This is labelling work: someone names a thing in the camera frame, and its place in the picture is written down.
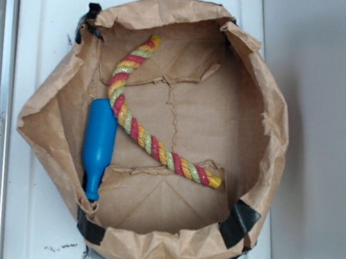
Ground black tape bottom left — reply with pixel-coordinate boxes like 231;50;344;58
76;207;106;245

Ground black tape top left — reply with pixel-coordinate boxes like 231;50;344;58
75;2;103;45

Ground black tape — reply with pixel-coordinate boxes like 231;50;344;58
218;200;262;249
76;207;106;245
75;2;103;45

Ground white plastic tray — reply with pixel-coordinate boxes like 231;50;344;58
2;0;271;259

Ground multicolored twisted rope toy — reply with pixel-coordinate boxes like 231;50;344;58
108;35;222;189

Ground black tape bottom right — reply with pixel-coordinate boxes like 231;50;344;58
218;200;262;249

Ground brown paper bag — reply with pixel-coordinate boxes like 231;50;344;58
17;0;289;259

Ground blue plastic bottle toy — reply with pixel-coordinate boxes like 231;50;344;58
82;99;118;201

